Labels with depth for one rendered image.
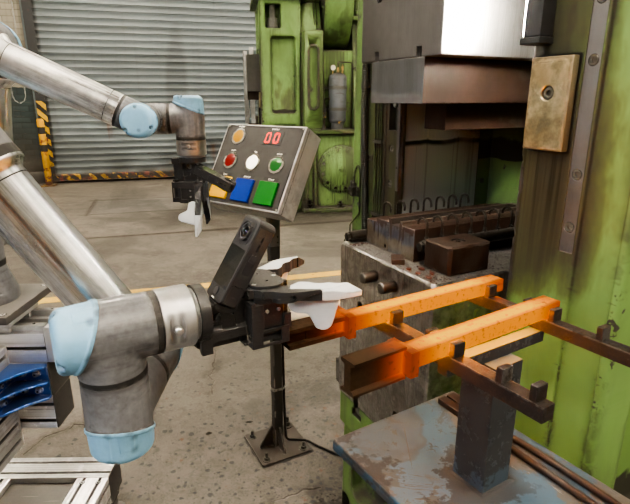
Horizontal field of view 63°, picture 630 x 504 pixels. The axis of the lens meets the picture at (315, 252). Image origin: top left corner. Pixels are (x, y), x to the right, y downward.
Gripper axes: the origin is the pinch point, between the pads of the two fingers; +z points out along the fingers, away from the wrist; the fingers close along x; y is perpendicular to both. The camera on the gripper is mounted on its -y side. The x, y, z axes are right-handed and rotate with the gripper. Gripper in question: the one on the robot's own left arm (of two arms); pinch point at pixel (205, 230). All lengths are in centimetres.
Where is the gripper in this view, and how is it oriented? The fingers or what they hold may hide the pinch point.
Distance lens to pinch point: 143.4
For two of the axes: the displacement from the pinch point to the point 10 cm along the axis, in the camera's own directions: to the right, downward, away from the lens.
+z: 0.0, 9.6, 2.9
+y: -10.0, 0.1, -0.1
